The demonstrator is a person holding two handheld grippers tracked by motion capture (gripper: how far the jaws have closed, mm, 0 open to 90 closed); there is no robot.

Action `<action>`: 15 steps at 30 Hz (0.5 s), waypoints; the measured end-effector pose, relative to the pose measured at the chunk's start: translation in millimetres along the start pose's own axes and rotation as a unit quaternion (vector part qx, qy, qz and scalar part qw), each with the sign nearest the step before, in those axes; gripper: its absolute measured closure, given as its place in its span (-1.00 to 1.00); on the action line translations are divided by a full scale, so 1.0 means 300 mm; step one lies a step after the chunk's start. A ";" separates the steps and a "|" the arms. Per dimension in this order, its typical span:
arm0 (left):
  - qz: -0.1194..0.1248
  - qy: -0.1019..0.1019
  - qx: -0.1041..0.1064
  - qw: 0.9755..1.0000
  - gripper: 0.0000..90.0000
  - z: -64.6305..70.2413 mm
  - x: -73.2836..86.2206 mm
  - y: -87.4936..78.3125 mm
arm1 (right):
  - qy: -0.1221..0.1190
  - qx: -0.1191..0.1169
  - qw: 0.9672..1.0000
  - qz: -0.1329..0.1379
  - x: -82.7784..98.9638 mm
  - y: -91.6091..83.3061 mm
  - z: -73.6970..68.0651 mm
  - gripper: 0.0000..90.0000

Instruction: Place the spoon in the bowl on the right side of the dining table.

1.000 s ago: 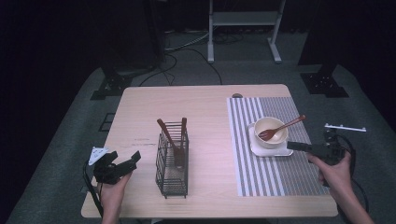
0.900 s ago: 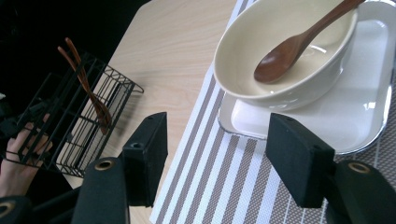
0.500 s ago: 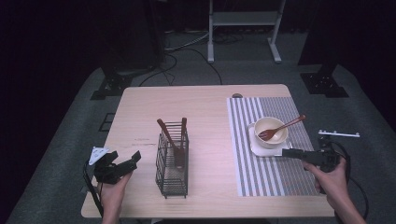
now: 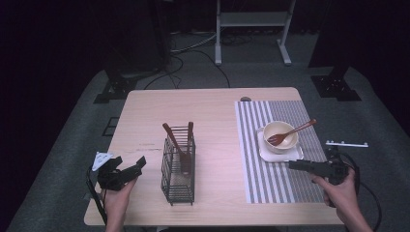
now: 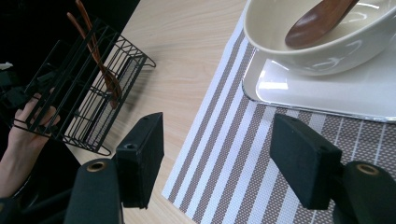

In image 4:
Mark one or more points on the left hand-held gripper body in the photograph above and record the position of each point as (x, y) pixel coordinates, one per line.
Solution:
(111, 179)

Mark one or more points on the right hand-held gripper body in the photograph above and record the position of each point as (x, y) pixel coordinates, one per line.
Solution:
(336, 167)

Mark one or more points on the cream bowl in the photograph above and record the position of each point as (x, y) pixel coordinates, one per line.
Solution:
(286, 145)

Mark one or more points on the brown wooden fork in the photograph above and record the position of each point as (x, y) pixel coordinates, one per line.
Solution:
(290, 132)

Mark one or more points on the person's left hand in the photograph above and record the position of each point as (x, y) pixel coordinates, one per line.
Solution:
(116, 201)

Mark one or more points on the person's right hand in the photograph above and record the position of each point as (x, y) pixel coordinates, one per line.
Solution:
(341, 195)

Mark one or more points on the white square plate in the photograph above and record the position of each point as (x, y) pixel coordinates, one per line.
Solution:
(274, 158)

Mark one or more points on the floor socket hatch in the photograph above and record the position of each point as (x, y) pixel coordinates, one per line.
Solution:
(111, 126)

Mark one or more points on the grey striped placemat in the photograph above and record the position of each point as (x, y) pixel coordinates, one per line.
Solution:
(257, 180)

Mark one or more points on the brown wooden spoon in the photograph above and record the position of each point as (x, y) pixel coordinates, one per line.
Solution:
(174, 140)

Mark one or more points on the black stand base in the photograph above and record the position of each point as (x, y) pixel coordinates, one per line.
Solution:
(116, 88)
(335, 87)

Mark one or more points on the white desk frame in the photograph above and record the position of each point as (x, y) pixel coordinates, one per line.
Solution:
(254, 18)

